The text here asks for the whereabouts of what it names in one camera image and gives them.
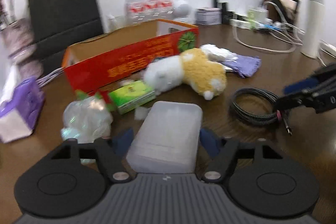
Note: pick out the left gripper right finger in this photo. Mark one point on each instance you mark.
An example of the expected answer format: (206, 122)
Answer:
(223, 154)

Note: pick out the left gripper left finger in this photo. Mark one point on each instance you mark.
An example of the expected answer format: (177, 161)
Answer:
(109, 155)

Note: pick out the clear plastic bag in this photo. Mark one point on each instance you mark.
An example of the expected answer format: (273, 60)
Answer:
(86, 120)

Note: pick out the translucent plastic box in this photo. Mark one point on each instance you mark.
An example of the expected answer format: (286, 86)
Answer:
(167, 141)

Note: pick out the green tissue packet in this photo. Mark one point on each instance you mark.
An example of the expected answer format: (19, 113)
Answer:
(131, 96)

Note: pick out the purple cloth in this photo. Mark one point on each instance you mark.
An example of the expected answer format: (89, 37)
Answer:
(243, 66)

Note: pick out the yellow white plush toy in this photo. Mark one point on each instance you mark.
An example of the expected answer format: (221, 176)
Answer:
(191, 67)

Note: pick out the white tissue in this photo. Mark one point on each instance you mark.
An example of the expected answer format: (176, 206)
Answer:
(218, 54)

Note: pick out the white thermos bottle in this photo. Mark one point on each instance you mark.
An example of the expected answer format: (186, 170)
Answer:
(314, 18)

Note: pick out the red orange cardboard box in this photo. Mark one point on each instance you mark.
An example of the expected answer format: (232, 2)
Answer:
(92, 65)

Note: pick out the purple tissue pack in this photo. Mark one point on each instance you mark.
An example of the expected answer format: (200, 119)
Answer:
(19, 116)

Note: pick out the white power strip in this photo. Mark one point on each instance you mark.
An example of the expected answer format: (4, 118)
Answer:
(240, 24)

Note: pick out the green small bottle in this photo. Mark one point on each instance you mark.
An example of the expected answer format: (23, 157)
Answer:
(252, 18)

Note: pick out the black cosmetic tubes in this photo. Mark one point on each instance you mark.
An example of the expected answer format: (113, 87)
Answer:
(226, 15)

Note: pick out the small floral tin box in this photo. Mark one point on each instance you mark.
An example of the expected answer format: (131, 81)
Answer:
(208, 16)

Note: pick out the left water bottle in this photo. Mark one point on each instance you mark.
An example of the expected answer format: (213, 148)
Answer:
(133, 10)

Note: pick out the water bottle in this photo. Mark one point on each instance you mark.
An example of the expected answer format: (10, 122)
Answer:
(165, 9)
(149, 10)
(133, 10)

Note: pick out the middle water bottle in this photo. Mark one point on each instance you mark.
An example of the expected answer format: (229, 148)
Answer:
(149, 10)

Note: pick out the black paper shopping bag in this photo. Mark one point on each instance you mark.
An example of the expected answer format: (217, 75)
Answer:
(57, 24)

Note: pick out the white astronaut speaker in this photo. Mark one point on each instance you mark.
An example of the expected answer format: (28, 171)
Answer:
(182, 12)

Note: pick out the right water bottle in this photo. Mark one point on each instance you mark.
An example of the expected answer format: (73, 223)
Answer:
(165, 9)

